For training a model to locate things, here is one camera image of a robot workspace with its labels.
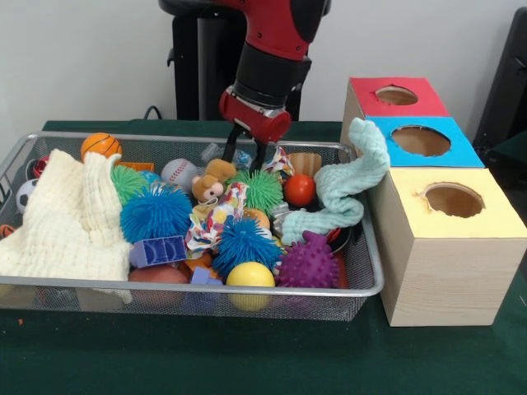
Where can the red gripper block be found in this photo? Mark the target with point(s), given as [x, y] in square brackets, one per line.
[259, 121]

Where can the orange smooth ball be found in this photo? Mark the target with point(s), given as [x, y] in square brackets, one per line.
[299, 189]

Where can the brown plush monkey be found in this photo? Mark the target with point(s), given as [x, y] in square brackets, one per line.
[210, 183]

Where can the green rubber koosh ball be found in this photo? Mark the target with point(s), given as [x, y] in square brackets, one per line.
[259, 189]

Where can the yellow smooth ball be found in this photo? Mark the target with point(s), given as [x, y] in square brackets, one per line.
[250, 276]

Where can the purple spiky ball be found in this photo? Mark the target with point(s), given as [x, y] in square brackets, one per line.
[309, 263]

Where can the mint green waffle cloth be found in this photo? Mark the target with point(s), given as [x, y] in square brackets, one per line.
[350, 185]

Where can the clear mesh bin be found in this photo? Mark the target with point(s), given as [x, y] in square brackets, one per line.
[362, 263]

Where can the crushed clear plastic bottle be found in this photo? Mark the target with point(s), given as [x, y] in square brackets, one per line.
[209, 151]

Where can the orange toy basketball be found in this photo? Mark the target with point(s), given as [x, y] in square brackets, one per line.
[101, 145]

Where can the cream waffle cloth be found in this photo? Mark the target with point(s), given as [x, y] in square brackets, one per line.
[62, 230]

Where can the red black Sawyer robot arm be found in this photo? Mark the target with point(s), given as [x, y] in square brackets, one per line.
[276, 41]

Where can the white toy baseball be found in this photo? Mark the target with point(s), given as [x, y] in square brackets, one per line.
[179, 169]

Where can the blue rubber koosh ball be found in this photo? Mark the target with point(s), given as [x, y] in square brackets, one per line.
[154, 214]
[246, 244]

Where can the wooden box with three holes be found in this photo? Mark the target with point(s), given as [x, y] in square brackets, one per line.
[453, 271]

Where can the dark green table cloth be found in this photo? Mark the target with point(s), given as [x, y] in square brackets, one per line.
[247, 358]
[514, 150]

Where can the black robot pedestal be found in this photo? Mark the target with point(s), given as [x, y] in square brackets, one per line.
[197, 74]

